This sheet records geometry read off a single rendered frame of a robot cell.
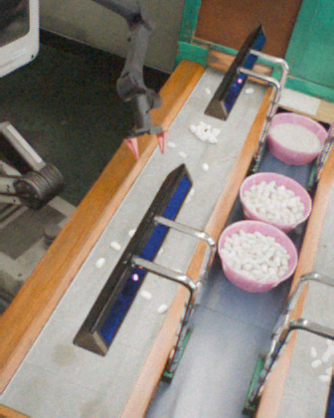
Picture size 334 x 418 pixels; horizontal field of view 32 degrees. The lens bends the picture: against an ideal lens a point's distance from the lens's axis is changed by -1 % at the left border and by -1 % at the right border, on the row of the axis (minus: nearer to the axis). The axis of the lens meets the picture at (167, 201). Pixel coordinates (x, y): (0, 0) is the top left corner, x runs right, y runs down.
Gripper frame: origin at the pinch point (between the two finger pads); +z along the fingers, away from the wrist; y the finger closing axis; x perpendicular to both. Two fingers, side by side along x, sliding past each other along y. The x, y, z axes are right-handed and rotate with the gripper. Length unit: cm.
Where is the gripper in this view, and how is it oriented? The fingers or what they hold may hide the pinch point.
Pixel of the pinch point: (149, 154)
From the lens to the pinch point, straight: 200.3
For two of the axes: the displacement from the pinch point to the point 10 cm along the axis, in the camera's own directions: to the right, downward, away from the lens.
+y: -8.9, 2.2, -4.1
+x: 4.3, 0.7, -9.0
